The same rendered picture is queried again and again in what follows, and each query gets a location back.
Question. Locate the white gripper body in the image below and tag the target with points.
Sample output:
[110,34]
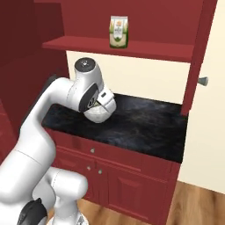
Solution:
[109,103]

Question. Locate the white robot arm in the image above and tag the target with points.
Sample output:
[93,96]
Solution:
[35,140]

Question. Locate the grey drawer knob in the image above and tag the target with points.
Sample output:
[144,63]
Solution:
[92,150]

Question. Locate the red drawer front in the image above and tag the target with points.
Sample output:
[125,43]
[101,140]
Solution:
[129,156]

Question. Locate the red wooden shelf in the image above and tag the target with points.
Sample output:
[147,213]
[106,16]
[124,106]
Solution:
[146,49]

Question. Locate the grey cupboard door knob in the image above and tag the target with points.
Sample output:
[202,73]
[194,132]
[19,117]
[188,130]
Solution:
[88,168]
[100,171]

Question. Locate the green and white food bag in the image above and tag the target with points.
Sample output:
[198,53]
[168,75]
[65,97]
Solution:
[119,31]

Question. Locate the red cupboard door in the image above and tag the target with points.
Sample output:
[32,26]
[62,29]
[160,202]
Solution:
[73,167]
[137,190]

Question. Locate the dark red tall cupboard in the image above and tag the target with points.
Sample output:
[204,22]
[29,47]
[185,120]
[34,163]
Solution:
[26,58]

